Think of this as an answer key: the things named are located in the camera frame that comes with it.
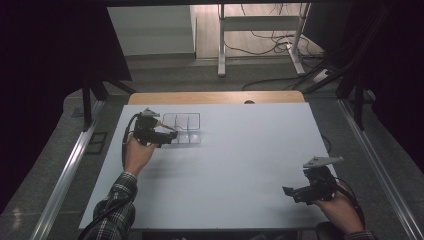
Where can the white metal desk frame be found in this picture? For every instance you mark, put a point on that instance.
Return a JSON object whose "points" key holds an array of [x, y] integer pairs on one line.
{"points": [[221, 40]]}

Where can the wooden table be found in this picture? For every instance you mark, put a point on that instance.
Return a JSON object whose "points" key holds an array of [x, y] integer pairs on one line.
{"points": [[206, 97]]}

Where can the clear plastic organizer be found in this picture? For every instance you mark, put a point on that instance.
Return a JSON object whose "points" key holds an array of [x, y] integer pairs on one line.
{"points": [[186, 128]]}

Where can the black metal stand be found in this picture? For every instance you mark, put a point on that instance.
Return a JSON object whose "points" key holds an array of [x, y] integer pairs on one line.
{"points": [[358, 100], [87, 103]]}

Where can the person's right hand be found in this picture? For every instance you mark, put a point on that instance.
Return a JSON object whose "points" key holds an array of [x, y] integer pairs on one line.
{"points": [[341, 215]]}

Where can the thin black pen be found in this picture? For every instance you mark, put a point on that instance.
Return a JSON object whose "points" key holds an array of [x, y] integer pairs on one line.
{"points": [[166, 127]]}

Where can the white cabinet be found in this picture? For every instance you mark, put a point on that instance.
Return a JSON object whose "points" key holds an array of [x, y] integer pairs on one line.
{"points": [[153, 30]]}

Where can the white power strip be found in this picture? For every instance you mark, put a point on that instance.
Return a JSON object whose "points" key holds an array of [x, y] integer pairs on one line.
{"points": [[321, 75]]}

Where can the aluminium rail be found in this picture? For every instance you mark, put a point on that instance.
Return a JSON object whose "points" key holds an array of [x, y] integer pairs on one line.
{"points": [[66, 170], [380, 170]]}

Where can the person's left hand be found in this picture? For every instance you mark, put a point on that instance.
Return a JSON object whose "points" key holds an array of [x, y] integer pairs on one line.
{"points": [[138, 156]]}

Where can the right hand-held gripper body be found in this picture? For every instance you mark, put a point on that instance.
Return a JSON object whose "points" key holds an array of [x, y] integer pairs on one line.
{"points": [[320, 190]]}

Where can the white board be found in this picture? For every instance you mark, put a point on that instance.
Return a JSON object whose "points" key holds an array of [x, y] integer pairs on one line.
{"points": [[226, 173]]}

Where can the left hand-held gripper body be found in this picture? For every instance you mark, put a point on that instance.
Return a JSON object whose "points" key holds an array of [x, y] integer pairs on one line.
{"points": [[146, 128]]}

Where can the dark floor socket plate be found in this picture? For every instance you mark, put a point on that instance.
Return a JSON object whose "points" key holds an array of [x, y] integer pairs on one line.
{"points": [[96, 143]]}

